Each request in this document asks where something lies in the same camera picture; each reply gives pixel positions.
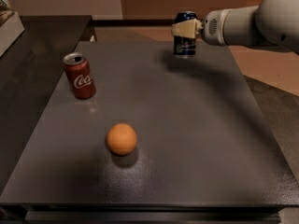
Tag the blue pepsi can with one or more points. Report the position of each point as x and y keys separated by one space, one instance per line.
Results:
x=184 y=47

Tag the white box on counter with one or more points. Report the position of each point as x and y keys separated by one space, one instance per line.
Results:
x=11 y=26

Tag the dark side counter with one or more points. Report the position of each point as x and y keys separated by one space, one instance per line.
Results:
x=29 y=72

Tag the red coca-cola can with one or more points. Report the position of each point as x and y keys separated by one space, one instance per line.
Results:
x=78 y=72

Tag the orange fruit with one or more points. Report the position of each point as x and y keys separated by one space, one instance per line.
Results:
x=121 y=139

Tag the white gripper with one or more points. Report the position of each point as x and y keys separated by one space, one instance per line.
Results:
x=212 y=27

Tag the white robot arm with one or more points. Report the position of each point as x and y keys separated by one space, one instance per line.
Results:
x=272 y=25

